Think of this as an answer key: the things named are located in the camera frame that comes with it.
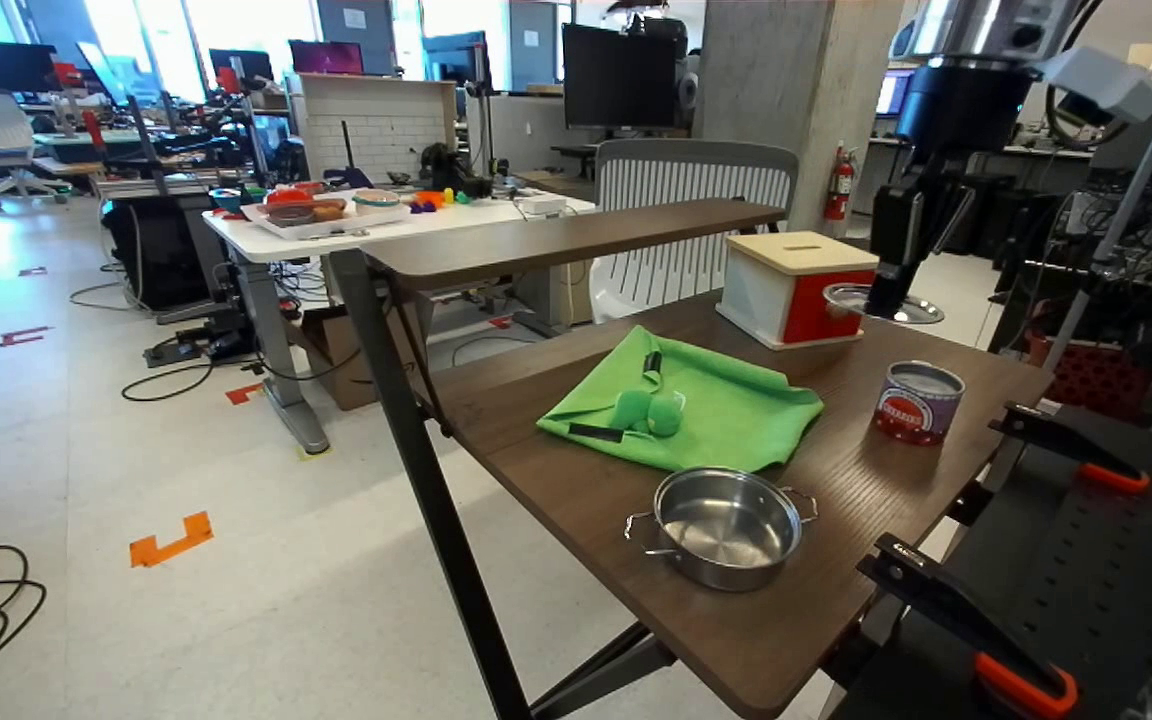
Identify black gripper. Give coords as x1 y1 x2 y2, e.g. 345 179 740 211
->
863 51 1045 323

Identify red fire extinguisher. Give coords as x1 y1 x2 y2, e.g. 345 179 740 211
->
824 142 863 228

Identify red white wooden box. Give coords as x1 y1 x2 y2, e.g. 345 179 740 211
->
713 228 883 353

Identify purple red can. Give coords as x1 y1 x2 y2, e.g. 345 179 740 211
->
872 355 966 453

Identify red perforated crate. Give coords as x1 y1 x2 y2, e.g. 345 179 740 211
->
1022 328 1152 430

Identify green cloth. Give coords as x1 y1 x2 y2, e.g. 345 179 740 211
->
530 323 826 480

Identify grey box device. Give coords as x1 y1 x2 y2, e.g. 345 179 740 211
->
1041 44 1152 135

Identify black orange bar clamp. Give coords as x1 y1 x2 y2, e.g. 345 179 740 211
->
850 532 1089 720
989 396 1152 500

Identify small green ball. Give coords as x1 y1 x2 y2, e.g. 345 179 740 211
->
645 389 693 443
602 385 656 435

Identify large black monitor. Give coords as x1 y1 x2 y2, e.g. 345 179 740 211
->
560 15 695 142

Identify brown raised wooden board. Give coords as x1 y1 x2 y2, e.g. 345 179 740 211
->
354 196 788 287

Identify black perforated mounting board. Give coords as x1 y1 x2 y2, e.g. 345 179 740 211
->
821 411 1152 720

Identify blue screen background monitor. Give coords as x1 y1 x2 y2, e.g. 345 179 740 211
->
418 27 495 91

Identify white perforated partition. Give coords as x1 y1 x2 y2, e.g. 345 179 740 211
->
300 72 459 194

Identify white desk grey legs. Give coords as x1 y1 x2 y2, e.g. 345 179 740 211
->
199 186 599 460

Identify brown cardboard box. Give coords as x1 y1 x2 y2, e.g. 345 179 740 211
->
300 304 396 416

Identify orange items pile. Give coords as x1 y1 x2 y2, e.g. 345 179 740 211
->
259 179 354 228

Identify purple screen background monitor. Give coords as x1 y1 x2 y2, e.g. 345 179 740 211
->
285 36 372 80

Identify small background monitor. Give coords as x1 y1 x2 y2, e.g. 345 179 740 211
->
203 44 279 91

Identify black under-desk cabinet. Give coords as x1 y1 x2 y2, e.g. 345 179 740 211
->
100 194 228 319

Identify dark monitor by window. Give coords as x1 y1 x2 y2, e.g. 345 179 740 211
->
0 36 61 99

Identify silver pot with handles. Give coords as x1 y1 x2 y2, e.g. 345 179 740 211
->
618 465 824 595

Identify black metal table frame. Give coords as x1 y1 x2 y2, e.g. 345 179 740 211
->
327 251 678 720

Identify thin black floor cable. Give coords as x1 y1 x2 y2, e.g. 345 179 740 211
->
114 355 225 409

